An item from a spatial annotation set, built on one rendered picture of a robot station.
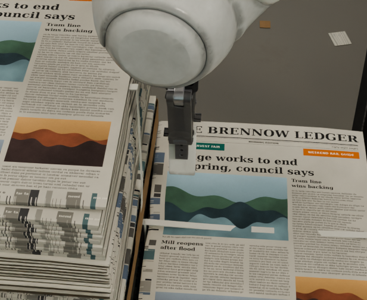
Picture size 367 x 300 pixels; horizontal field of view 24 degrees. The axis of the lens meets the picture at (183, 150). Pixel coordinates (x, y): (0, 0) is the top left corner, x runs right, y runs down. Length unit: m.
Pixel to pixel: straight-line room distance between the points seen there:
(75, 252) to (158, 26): 0.30
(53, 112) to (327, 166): 0.43
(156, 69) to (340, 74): 2.04
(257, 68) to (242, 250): 1.60
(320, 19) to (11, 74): 1.98
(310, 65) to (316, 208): 1.56
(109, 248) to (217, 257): 0.24
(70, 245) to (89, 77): 0.20
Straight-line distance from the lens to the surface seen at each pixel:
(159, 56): 0.59
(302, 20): 2.82
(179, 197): 1.10
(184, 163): 0.99
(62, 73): 0.92
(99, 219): 0.78
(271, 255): 1.05
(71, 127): 0.85
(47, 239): 0.81
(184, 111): 0.87
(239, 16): 0.61
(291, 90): 2.54
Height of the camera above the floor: 1.65
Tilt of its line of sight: 45 degrees down
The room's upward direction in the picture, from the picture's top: straight up
